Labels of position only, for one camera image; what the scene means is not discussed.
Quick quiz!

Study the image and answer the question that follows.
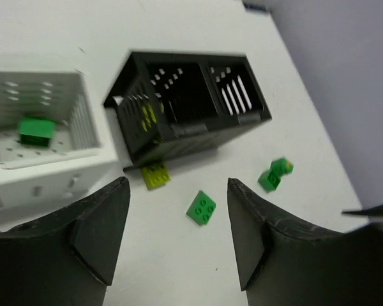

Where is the black two-compartment container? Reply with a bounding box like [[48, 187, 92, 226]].
[[103, 51, 272, 168]]

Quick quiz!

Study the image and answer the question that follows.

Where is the blue label sticker right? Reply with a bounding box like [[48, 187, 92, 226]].
[[243, 3, 269, 13]]

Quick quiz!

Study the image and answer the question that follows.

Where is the lime lego by black container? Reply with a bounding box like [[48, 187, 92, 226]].
[[140, 161, 170, 191]]

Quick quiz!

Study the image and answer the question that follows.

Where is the green square lego brick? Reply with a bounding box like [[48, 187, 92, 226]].
[[186, 191, 216, 226]]

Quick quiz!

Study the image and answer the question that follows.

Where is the white two-compartment container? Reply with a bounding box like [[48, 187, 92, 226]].
[[0, 71, 117, 224]]

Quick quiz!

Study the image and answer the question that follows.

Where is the green lego pair with yellow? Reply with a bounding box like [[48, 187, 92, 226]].
[[257, 157, 294, 193]]

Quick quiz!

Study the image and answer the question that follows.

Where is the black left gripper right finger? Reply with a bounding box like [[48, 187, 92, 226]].
[[227, 178, 383, 305]]

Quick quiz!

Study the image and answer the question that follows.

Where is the green lego in white container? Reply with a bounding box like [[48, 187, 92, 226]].
[[17, 117, 56, 147]]

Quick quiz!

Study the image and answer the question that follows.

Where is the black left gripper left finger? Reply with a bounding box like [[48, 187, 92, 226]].
[[0, 177, 130, 305]]

